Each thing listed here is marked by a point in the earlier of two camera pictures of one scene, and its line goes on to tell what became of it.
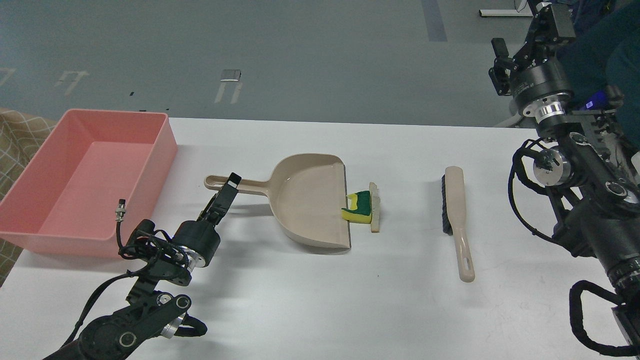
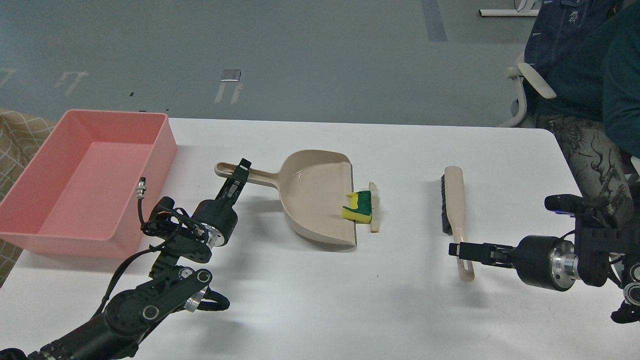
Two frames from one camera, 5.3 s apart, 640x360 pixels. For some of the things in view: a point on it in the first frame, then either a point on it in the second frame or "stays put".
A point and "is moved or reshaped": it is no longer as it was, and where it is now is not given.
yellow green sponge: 360,210 stays put
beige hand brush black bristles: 453,222 stays put
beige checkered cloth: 21,134 stays put
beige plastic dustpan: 307,192 is moved or reshaped
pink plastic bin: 63,199 stays put
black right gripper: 542,89 → 544,262
